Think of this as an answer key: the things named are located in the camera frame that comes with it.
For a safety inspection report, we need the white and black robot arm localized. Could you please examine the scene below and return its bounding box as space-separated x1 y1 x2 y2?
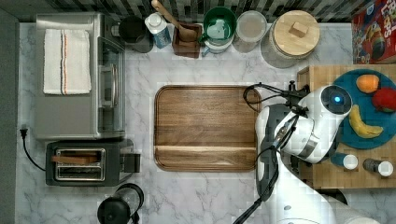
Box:
255 85 379 224

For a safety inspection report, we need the wooden cutting board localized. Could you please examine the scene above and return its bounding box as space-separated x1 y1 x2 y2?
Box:
154 85 262 172

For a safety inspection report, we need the light blue mug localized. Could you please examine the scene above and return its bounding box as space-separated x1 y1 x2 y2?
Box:
201 40 232 57

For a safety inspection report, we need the brown wooden utensil holder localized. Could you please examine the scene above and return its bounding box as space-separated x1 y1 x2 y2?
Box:
172 22 202 59

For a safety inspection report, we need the wooden spoon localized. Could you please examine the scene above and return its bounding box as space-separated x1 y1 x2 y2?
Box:
151 0 197 42

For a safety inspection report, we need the green cup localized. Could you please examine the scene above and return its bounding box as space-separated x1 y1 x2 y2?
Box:
198 7 236 46

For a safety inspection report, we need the white blue bottle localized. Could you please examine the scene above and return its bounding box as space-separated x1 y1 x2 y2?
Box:
145 12 171 49

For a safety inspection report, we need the silver toaster oven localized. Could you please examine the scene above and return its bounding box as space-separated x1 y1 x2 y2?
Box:
34 12 125 140

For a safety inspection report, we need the clear glass jar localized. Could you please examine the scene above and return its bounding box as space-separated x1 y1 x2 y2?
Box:
233 10 267 53

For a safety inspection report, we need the black cup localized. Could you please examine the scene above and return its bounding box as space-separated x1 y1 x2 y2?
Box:
119 16 153 53

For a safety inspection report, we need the black toaster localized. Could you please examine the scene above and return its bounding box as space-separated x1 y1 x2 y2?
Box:
46 139 140 187

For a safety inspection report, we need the black coffee grinder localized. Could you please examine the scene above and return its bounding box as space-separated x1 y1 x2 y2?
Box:
97 183 144 224

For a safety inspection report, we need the jar with wooden lid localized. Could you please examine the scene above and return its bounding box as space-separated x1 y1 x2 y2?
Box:
261 10 320 68

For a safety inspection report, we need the white striped towel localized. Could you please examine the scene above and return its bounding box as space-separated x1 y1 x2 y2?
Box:
43 29 92 95

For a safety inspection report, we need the teal salt shaker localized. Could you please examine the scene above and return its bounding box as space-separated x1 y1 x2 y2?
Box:
331 152 359 170

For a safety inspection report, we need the yellow banana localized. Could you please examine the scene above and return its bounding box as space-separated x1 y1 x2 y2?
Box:
348 105 384 139

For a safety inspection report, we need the teal plate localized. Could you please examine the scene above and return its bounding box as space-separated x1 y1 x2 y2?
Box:
333 69 396 149

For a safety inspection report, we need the orange fruit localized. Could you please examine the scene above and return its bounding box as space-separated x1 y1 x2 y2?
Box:
356 75 379 93

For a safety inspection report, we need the red apple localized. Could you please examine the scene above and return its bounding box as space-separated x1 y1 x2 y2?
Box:
372 87 396 113

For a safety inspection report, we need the red cereal box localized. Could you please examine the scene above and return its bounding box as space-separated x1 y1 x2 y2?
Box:
352 0 396 64

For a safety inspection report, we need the dark pepper shaker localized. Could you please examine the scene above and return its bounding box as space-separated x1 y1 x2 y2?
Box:
363 159 394 177

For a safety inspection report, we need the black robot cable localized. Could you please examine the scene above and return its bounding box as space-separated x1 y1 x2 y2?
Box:
232 81 309 224

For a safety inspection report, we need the black toaster power cable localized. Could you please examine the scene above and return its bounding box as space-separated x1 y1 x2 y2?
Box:
19 127 47 173

